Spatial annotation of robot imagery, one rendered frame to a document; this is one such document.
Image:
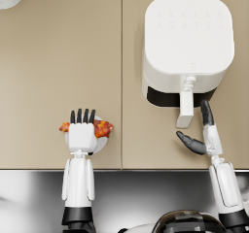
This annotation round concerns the dark round robot body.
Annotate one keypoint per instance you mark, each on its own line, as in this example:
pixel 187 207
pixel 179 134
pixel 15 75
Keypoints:
pixel 188 223

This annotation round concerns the white air fryer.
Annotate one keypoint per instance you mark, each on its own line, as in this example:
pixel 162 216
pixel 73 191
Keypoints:
pixel 188 46

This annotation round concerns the white round plate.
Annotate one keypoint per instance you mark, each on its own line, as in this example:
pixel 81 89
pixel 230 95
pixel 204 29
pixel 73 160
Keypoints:
pixel 101 143

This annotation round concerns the fried chicken drumstick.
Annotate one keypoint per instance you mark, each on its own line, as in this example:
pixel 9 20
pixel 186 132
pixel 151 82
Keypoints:
pixel 103 128

